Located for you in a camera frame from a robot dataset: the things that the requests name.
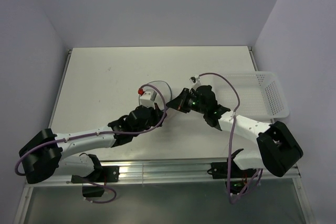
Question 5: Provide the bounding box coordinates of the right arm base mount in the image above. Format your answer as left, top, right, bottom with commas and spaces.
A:
207, 162, 257, 194

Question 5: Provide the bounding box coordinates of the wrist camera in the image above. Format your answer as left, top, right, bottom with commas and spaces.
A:
190, 75, 202, 91
138, 88, 158, 108

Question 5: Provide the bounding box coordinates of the white mesh laundry bag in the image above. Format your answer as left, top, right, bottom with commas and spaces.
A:
141, 80, 173, 110

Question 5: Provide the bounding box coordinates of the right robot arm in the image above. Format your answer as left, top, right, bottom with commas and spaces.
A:
166, 85, 303, 177

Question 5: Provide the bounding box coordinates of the white plastic basket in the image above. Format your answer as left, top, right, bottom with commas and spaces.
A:
205, 71, 290, 121

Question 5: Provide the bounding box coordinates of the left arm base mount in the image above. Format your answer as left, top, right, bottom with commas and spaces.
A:
71, 166, 120, 204

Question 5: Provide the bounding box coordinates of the aluminium rail frame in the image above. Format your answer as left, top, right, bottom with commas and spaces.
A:
14, 46, 316, 223

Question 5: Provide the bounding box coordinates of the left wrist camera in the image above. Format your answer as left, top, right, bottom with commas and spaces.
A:
138, 88, 158, 108

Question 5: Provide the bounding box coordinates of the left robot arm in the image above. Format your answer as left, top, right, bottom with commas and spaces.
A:
15, 103, 167, 184

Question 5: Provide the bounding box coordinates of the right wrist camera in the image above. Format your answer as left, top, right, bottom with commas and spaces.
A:
190, 75, 202, 91

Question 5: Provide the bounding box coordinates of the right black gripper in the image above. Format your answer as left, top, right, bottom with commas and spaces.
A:
167, 87, 207, 114

